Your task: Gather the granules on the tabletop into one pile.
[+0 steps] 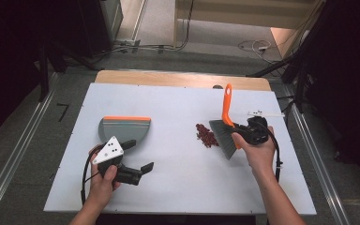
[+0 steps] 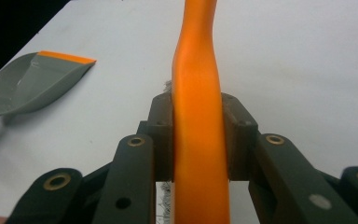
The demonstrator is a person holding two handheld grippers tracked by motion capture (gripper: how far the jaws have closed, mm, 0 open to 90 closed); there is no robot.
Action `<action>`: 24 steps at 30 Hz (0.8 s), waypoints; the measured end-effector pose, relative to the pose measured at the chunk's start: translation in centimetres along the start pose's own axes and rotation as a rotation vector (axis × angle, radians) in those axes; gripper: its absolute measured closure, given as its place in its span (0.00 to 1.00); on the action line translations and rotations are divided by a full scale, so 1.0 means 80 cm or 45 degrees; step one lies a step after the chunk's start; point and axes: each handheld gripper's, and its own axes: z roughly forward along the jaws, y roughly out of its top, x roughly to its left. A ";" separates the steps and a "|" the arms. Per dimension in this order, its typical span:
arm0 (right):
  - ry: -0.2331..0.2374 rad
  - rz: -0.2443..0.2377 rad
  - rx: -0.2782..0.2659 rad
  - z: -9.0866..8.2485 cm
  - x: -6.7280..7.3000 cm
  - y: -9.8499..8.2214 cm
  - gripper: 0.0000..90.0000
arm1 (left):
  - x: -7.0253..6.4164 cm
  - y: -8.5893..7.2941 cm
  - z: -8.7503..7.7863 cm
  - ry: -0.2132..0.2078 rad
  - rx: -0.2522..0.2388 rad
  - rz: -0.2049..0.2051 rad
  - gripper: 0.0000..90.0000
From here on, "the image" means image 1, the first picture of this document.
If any brown cardboard panel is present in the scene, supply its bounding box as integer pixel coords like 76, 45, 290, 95
270, 27, 298, 59

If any pile of red beans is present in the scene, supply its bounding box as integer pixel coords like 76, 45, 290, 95
195, 123, 219, 148

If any white floor cable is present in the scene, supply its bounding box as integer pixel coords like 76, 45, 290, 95
237, 38, 274, 57

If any person's right hand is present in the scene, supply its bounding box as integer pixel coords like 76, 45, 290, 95
231, 126, 276, 177

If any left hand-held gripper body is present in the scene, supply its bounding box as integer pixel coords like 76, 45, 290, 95
92, 135, 143, 186

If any grey cabinet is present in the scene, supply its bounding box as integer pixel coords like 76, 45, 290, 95
100, 0, 125, 41

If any grey brush with orange handle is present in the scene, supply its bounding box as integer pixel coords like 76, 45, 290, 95
208, 82, 244, 160

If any black floor cable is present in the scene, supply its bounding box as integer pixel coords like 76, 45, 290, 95
111, 0, 196, 53

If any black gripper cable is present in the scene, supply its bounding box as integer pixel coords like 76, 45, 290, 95
262, 121, 283, 183
80, 144, 104, 205

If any person's left hand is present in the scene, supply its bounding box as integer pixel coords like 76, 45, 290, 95
87, 149, 122, 205

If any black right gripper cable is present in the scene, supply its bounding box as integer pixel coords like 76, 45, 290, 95
262, 121, 283, 183

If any light wooden furniture frame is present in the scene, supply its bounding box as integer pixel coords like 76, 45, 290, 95
172, 0, 324, 50

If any aluminium floor rail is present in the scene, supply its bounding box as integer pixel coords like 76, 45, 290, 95
0, 72, 62, 225
282, 85, 353, 225

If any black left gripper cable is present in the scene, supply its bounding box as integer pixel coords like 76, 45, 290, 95
80, 144, 104, 205

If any white board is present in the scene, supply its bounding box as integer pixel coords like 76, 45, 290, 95
42, 82, 317, 216

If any black curtain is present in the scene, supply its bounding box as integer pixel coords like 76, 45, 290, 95
0, 0, 112, 146
289, 0, 360, 186

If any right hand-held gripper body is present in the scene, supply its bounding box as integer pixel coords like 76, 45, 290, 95
242, 110, 285, 146

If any grey dustpan with orange edge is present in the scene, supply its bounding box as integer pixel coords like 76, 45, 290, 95
97, 115, 152, 148

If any wooden table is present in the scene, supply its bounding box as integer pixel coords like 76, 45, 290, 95
94, 69, 272, 92

